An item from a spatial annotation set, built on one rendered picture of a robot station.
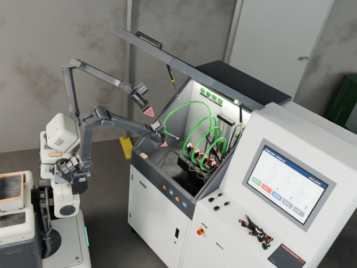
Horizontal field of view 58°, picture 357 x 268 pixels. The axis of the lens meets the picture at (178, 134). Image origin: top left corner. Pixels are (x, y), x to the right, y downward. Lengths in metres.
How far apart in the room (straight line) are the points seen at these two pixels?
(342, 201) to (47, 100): 2.95
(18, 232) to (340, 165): 1.87
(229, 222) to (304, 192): 0.48
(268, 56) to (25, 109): 2.89
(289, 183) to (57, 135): 1.36
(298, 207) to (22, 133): 2.99
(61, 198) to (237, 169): 1.17
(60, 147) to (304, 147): 1.38
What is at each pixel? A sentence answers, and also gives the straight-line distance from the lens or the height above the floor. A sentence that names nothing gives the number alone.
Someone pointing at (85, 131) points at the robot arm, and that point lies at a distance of 1.69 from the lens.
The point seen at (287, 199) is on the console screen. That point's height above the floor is 1.21.
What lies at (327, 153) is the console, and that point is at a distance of 1.87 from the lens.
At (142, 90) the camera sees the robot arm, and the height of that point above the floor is 1.49.
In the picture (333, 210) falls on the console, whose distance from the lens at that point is 1.93.
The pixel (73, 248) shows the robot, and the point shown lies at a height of 0.28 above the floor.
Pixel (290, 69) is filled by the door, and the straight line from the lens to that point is 4.65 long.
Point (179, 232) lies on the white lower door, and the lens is 2.46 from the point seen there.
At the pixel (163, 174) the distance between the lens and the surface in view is 2.31.
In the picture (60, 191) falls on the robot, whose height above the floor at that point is 0.90.
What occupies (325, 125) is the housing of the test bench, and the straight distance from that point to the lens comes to 2.30.
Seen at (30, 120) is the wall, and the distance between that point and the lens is 3.87.
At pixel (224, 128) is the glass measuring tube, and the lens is 2.41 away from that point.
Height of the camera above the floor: 2.53
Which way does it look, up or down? 36 degrees down
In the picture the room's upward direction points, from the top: 9 degrees clockwise
